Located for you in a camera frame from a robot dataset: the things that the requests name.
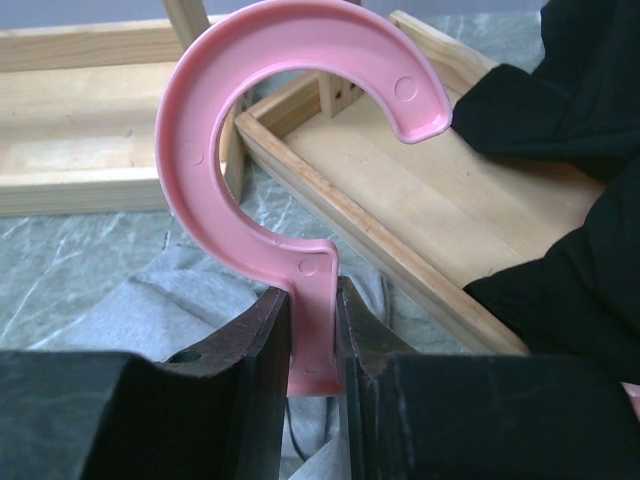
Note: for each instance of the wooden clothes rack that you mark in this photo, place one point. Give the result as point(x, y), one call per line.
point(432, 216)
point(78, 105)

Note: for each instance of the pink plastic hanger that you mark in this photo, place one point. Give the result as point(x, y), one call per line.
point(197, 151)

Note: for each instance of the black garment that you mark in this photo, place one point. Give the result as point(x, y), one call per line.
point(578, 109)

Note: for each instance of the right wooden clothes rack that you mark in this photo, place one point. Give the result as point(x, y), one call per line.
point(432, 216)

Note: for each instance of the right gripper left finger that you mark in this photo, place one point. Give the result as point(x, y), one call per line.
point(214, 410)

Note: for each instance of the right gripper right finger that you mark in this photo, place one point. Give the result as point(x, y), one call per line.
point(408, 415)

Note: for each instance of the grey tank top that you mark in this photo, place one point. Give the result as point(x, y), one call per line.
point(181, 297)

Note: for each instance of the left wooden clothes rack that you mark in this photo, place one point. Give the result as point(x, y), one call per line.
point(78, 105)

